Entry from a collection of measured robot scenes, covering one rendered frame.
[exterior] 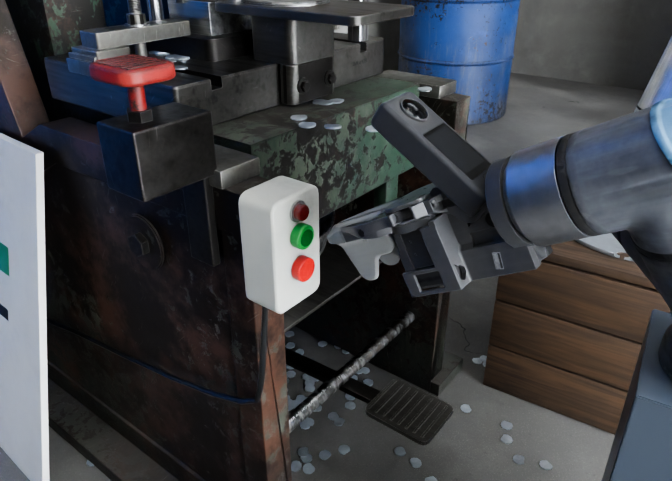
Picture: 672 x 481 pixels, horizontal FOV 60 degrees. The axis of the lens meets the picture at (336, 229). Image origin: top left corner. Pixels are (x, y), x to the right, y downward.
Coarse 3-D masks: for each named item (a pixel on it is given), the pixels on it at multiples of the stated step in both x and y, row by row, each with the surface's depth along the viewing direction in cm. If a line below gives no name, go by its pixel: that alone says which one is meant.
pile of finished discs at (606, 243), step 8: (576, 240) 110; (584, 240) 110; (592, 240) 110; (600, 240) 110; (608, 240) 110; (616, 240) 110; (592, 248) 107; (600, 248) 107; (608, 248) 107; (616, 248) 107; (616, 256) 104
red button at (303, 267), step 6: (300, 258) 63; (306, 258) 63; (294, 264) 63; (300, 264) 63; (306, 264) 63; (312, 264) 64; (294, 270) 63; (300, 270) 63; (306, 270) 64; (312, 270) 65; (294, 276) 63; (300, 276) 63; (306, 276) 64
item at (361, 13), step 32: (256, 0) 79; (288, 0) 79; (320, 0) 79; (352, 0) 84; (256, 32) 81; (288, 32) 78; (320, 32) 82; (288, 64) 80; (320, 64) 84; (288, 96) 82; (320, 96) 86
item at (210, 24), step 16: (192, 0) 84; (208, 0) 84; (224, 0) 84; (176, 16) 87; (192, 16) 85; (208, 16) 83; (224, 16) 84; (240, 16) 87; (192, 32) 86; (208, 32) 84; (224, 32) 85
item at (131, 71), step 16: (96, 64) 54; (112, 64) 53; (128, 64) 54; (144, 64) 54; (160, 64) 54; (96, 80) 54; (112, 80) 52; (128, 80) 52; (144, 80) 52; (160, 80) 54; (128, 96) 56; (144, 96) 56
